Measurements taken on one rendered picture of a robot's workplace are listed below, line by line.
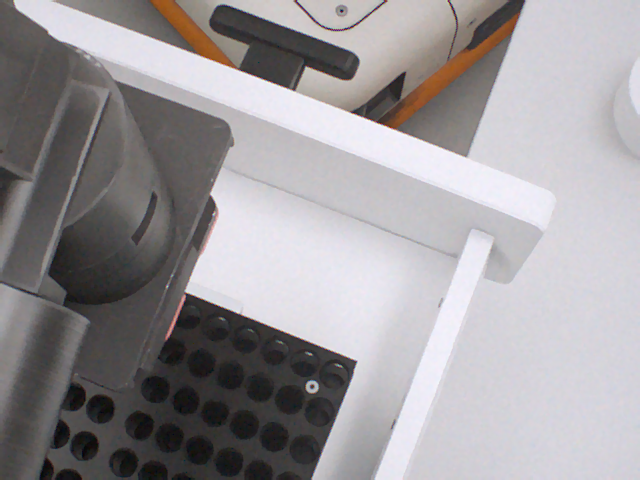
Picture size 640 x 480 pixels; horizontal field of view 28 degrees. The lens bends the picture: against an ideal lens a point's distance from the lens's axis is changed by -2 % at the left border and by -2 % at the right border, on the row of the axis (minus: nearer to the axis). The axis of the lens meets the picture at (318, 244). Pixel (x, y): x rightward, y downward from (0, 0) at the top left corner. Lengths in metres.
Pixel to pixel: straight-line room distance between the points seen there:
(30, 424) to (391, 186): 0.29
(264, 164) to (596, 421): 0.24
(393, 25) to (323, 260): 0.69
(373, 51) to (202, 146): 0.86
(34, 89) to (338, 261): 0.36
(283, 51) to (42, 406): 0.30
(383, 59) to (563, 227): 0.59
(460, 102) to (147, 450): 1.08
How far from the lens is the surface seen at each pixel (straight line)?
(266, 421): 0.58
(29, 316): 0.35
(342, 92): 1.31
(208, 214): 0.47
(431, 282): 0.66
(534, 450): 0.73
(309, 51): 0.62
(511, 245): 0.62
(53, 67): 0.33
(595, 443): 0.74
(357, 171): 0.60
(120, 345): 0.45
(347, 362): 0.59
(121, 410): 0.59
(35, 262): 0.35
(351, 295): 0.66
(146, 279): 0.45
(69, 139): 0.35
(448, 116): 1.59
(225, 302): 0.64
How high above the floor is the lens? 1.48
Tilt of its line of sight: 74 degrees down
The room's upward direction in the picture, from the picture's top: 5 degrees clockwise
